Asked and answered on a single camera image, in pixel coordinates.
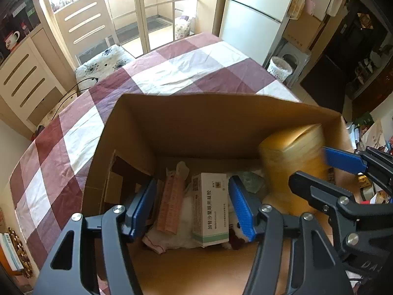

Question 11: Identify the dark wooden cabinet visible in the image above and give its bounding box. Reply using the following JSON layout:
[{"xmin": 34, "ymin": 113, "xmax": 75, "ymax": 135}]
[{"xmin": 299, "ymin": 0, "xmax": 393, "ymax": 114}]

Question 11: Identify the pink hair roller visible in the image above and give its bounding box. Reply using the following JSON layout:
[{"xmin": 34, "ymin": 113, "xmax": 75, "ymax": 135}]
[{"xmin": 156, "ymin": 161, "xmax": 191, "ymax": 234}]

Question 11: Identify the patterned bin purple liner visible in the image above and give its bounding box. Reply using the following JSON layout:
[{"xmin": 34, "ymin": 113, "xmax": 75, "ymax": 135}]
[{"xmin": 175, "ymin": 15, "xmax": 194, "ymax": 39}]

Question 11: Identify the blue white flat box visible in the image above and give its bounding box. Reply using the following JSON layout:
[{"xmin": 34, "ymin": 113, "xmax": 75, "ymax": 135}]
[{"xmin": 0, "ymin": 233, "xmax": 23, "ymax": 272}]

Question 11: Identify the brown cardboard box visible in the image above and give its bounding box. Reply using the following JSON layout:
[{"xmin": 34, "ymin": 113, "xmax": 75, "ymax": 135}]
[{"xmin": 82, "ymin": 94, "xmax": 366, "ymax": 295}]

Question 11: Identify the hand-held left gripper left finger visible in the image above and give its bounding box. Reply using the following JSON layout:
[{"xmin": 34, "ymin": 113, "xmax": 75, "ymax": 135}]
[{"xmin": 32, "ymin": 177, "xmax": 158, "ymax": 295}]

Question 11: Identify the white cloth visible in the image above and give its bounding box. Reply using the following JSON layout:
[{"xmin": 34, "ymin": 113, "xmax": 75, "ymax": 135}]
[{"xmin": 142, "ymin": 191, "xmax": 203, "ymax": 254}]

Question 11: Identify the maroon white checked tablecloth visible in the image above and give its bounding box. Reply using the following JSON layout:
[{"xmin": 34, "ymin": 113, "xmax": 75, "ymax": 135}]
[{"xmin": 9, "ymin": 31, "xmax": 301, "ymax": 271}]

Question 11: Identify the yellow hanging bag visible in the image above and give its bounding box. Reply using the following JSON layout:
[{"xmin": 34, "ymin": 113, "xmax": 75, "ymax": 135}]
[{"xmin": 289, "ymin": 0, "xmax": 308, "ymax": 19}]

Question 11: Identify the yellow carton box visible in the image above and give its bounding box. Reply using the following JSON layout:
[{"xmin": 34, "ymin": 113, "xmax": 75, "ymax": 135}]
[{"xmin": 258, "ymin": 124, "xmax": 338, "ymax": 219}]

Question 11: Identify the teal sponge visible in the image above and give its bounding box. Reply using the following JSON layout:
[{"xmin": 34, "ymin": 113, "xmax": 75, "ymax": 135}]
[{"xmin": 239, "ymin": 172, "xmax": 267, "ymax": 202}]

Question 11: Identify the white green medicine box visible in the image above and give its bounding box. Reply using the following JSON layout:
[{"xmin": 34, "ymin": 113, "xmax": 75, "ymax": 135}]
[{"xmin": 191, "ymin": 172, "xmax": 231, "ymax": 247}]

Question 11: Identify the patterned white trash bin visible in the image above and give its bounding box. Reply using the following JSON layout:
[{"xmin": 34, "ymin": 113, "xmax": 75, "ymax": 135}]
[{"xmin": 267, "ymin": 56, "xmax": 294, "ymax": 83}]

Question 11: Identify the white refrigerator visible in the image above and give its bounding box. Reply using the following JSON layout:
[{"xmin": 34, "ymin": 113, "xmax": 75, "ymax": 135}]
[{"xmin": 219, "ymin": 0, "xmax": 300, "ymax": 65}]

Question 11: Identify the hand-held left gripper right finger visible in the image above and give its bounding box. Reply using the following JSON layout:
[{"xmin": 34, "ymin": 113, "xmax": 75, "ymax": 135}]
[{"xmin": 228, "ymin": 175, "xmax": 355, "ymax": 295}]

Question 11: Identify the white red mug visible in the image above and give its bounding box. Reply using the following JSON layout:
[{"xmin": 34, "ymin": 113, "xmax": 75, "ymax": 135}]
[{"xmin": 3, "ymin": 31, "xmax": 20, "ymax": 50}]

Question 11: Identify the dark door mat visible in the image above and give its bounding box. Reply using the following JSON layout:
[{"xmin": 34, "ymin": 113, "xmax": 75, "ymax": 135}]
[{"xmin": 117, "ymin": 17, "xmax": 172, "ymax": 45}]

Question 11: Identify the beige display cabinet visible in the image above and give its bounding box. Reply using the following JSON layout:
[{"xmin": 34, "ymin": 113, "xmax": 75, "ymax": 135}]
[{"xmin": 0, "ymin": 0, "xmax": 43, "ymax": 65}]

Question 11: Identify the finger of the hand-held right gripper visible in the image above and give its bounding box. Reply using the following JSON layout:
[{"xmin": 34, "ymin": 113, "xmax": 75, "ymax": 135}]
[
  {"xmin": 289, "ymin": 171, "xmax": 393, "ymax": 252},
  {"xmin": 322, "ymin": 147, "xmax": 393, "ymax": 191}
]

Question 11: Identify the plain cardboard carton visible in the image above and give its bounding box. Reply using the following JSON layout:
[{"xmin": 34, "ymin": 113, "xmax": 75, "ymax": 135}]
[{"xmin": 282, "ymin": 12, "xmax": 326, "ymax": 53}]

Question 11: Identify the grey plastic stool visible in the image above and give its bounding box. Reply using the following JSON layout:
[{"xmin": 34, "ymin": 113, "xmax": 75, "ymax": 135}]
[{"xmin": 273, "ymin": 41, "xmax": 312, "ymax": 87}]

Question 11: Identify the black cable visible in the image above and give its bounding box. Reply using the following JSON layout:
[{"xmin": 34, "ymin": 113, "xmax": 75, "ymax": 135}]
[{"xmin": 40, "ymin": 77, "xmax": 99, "ymax": 130}]

